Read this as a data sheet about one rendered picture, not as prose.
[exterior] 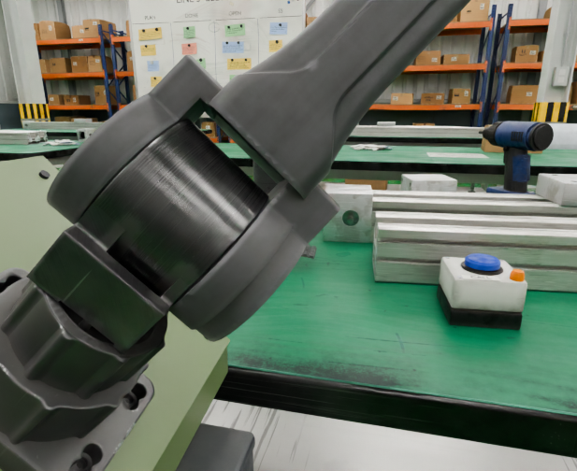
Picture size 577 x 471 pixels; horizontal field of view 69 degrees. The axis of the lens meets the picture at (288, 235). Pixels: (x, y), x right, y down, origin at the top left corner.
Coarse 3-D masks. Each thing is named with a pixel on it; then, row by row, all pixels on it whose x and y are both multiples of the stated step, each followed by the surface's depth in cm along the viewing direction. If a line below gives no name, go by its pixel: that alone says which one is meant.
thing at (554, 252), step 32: (384, 224) 61; (416, 224) 61; (448, 224) 65; (480, 224) 65; (512, 224) 64; (544, 224) 63; (576, 224) 63; (384, 256) 61; (416, 256) 60; (448, 256) 60; (512, 256) 58; (544, 256) 58; (576, 256) 57; (544, 288) 59; (576, 288) 58
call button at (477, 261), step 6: (468, 258) 51; (474, 258) 51; (480, 258) 51; (486, 258) 51; (492, 258) 51; (468, 264) 51; (474, 264) 50; (480, 264) 49; (486, 264) 49; (492, 264) 49; (498, 264) 49; (486, 270) 49; (492, 270) 49
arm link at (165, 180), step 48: (192, 144) 19; (144, 192) 17; (192, 192) 18; (240, 192) 19; (96, 240) 18; (144, 240) 18; (192, 240) 18; (48, 288) 18; (96, 288) 18; (144, 288) 18
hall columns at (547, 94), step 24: (24, 0) 675; (576, 0) 508; (24, 24) 678; (552, 24) 521; (576, 24) 513; (24, 48) 681; (552, 48) 516; (576, 48) 510; (24, 72) 706; (552, 72) 534; (24, 96) 717; (552, 96) 542; (24, 120) 714; (48, 120) 734; (552, 120) 536
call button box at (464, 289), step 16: (448, 272) 51; (464, 272) 50; (480, 272) 49; (496, 272) 49; (448, 288) 51; (464, 288) 48; (480, 288) 48; (496, 288) 48; (512, 288) 47; (448, 304) 51; (464, 304) 49; (480, 304) 48; (496, 304) 48; (512, 304) 48; (448, 320) 50; (464, 320) 49; (480, 320) 49; (496, 320) 49; (512, 320) 48
